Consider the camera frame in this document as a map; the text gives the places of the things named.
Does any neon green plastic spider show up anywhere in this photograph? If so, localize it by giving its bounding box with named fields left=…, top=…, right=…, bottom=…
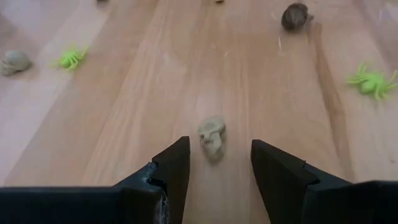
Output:
left=346, top=62, right=398, bottom=101
left=49, top=44, right=90, bottom=72

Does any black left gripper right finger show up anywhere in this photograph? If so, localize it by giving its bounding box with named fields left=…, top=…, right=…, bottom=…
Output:
left=250, top=139, right=354, bottom=224

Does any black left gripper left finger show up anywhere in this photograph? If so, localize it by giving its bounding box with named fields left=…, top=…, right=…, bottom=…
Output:
left=113, top=135, right=192, bottom=224

